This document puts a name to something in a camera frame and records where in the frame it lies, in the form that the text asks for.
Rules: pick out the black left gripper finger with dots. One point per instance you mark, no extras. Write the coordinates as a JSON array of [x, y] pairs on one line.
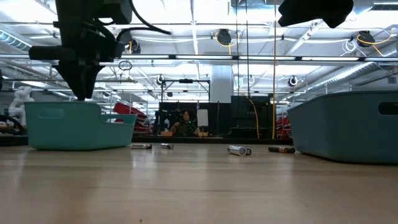
[[90, 74], [73, 74]]

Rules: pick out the silver AAA battery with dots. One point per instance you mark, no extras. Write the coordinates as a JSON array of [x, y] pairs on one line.
[[141, 146], [167, 146]]

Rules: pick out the silver AA battery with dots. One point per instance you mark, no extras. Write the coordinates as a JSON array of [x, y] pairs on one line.
[[237, 150]]

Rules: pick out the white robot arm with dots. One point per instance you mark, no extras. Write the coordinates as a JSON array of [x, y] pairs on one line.
[[20, 102]]

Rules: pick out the light teal plastic bin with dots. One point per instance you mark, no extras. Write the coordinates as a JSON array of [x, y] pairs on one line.
[[74, 127]]

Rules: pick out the red tool cart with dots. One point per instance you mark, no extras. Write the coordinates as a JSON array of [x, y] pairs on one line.
[[130, 116]]

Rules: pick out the black background robot rig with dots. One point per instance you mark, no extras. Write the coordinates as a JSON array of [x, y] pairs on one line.
[[186, 81]]

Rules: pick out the person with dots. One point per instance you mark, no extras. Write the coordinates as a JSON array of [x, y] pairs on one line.
[[185, 124]]

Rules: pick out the dark teal plastic bin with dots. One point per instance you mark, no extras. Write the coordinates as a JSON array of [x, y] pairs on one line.
[[345, 127]]

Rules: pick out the red rack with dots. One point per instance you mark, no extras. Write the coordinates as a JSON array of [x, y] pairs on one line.
[[283, 127]]

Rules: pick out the white lamp shade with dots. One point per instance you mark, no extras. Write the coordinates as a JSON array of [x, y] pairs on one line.
[[202, 117]]

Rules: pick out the black cabinet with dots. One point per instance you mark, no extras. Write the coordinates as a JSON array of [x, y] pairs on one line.
[[250, 115]]

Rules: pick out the black copper battery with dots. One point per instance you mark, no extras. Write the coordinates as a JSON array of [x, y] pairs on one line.
[[280, 149]]

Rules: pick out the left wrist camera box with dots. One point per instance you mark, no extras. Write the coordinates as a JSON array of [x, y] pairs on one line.
[[119, 11]]

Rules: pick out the silver ventilation duct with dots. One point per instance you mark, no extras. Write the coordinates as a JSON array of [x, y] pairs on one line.
[[351, 73]]

